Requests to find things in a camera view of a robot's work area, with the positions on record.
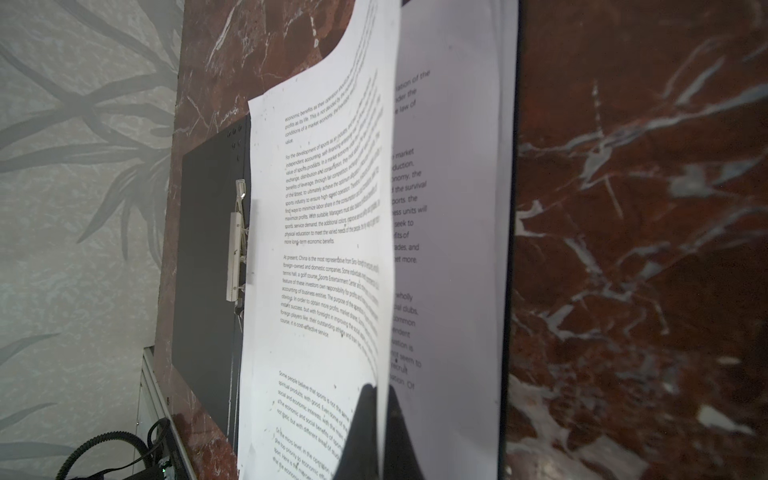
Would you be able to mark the printed paper sheet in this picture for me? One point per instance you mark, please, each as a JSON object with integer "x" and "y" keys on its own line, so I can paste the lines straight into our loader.
{"x": 451, "y": 200}

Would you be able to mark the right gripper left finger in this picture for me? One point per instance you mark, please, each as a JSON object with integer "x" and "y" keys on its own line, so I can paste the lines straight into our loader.
{"x": 359, "y": 458}

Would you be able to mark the aluminium front rail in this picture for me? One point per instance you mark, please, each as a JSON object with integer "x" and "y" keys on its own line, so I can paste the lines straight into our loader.
{"x": 154, "y": 424}

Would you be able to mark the beige black ring binder folder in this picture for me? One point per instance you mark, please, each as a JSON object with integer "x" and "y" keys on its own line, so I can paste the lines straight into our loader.
{"x": 212, "y": 270}

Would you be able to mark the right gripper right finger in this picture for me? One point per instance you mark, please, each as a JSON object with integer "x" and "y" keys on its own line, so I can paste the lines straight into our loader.
{"x": 399, "y": 458}

